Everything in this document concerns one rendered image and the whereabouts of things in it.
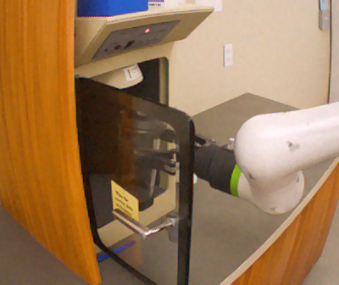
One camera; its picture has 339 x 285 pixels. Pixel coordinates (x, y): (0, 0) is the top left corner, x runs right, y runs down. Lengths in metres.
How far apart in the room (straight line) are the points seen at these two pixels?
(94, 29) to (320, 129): 0.41
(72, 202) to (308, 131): 0.44
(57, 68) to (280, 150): 0.37
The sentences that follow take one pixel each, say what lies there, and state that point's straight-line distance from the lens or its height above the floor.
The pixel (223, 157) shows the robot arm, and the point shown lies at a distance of 0.78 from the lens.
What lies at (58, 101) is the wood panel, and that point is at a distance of 0.69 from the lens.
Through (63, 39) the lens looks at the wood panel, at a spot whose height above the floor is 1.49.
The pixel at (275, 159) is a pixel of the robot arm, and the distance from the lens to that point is 0.61.
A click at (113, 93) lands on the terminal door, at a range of 0.67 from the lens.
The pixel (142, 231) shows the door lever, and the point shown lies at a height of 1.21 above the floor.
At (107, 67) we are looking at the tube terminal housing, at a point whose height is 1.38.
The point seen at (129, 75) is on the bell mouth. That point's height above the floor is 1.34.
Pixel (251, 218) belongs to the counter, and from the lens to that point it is 1.13.
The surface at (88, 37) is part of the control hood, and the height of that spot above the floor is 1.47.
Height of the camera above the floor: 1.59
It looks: 25 degrees down
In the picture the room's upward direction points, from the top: straight up
